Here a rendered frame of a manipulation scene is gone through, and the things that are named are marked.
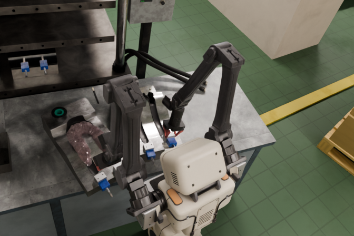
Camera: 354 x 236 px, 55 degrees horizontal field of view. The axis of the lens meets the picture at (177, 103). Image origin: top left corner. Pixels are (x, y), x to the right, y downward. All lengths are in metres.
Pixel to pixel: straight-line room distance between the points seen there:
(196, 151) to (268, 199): 1.75
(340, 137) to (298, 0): 1.44
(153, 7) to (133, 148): 1.28
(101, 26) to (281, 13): 2.26
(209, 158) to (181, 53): 2.66
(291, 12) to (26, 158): 2.97
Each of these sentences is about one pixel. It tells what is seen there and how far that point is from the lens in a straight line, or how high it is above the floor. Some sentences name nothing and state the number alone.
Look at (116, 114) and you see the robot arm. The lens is 1.16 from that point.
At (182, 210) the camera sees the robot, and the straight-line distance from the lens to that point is 1.28.
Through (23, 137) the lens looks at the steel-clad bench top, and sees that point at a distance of 2.00.
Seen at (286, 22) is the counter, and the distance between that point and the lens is 3.94.
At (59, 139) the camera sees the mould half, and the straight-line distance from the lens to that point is 1.87.
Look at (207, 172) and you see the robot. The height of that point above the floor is 1.33.
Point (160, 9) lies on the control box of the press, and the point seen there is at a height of 1.16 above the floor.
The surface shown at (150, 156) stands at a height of 0.90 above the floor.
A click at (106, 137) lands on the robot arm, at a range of 1.44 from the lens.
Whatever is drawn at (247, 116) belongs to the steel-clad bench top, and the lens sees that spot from 2.24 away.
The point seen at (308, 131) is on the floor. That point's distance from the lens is 3.56.
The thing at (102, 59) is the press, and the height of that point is 0.79.
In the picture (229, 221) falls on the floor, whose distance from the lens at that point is 2.73.
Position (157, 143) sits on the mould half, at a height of 0.89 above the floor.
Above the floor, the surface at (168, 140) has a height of 0.97.
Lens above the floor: 2.38
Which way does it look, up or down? 47 degrees down
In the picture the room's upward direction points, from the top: 14 degrees clockwise
